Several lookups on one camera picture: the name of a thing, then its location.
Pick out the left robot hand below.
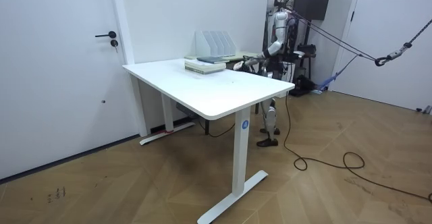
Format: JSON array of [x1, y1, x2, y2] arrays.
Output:
[[233, 59, 254, 72]]

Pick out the dark grey book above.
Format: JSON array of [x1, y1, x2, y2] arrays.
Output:
[[196, 56, 231, 65]]

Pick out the white file organiser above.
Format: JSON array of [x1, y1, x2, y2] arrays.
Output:
[[194, 30, 238, 59]]

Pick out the beige book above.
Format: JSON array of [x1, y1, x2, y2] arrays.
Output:
[[184, 65, 227, 76]]

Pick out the white standing desk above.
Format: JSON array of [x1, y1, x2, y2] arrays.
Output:
[[121, 57, 296, 224]]

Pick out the robot legs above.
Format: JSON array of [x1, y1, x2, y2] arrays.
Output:
[[256, 67, 288, 148]]

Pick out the black stand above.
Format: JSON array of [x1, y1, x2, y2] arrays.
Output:
[[289, 43, 319, 98]]

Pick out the white double door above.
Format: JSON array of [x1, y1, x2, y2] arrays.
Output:
[[328, 0, 432, 113]]

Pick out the white room door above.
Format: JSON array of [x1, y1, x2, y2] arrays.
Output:
[[0, 0, 141, 181]]

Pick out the thin black desk cable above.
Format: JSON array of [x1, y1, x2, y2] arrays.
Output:
[[197, 118, 236, 138]]

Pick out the black floor cable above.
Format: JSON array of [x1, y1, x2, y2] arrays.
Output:
[[282, 92, 432, 204]]

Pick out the black door handle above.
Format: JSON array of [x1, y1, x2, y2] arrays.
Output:
[[94, 30, 117, 39]]

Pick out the cable bundle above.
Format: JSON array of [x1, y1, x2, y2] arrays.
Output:
[[285, 4, 432, 92]]

